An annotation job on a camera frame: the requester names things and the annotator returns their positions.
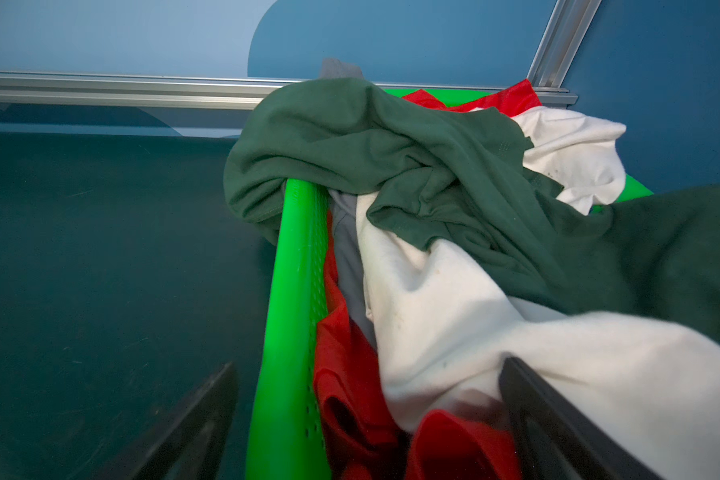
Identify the red t shirt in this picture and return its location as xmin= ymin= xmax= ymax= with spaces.
xmin=311 ymin=79 xmax=544 ymax=480

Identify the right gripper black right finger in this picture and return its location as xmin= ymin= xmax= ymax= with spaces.
xmin=499 ymin=357 xmax=659 ymax=479

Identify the rear horizontal aluminium rail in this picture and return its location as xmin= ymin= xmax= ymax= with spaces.
xmin=0 ymin=70 xmax=579 ymax=111

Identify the dark green t shirt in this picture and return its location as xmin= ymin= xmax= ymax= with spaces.
xmin=223 ymin=78 xmax=720 ymax=344

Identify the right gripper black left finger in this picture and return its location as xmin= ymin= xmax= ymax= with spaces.
xmin=92 ymin=363 xmax=238 ymax=479

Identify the grey t shirt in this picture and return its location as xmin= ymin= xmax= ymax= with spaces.
xmin=317 ymin=57 xmax=379 ymax=349

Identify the white t shirt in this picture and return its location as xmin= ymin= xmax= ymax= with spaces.
xmin=357 ymin=107 xmax=720 ymax=479

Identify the bright green plastic basket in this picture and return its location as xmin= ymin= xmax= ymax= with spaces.
xmin=244 ymin=86 xmax=655 ymax=480

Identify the right rear aluminium post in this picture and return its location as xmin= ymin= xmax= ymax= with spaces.
xmin=527 ymin=0 xmax=602 ymax=89

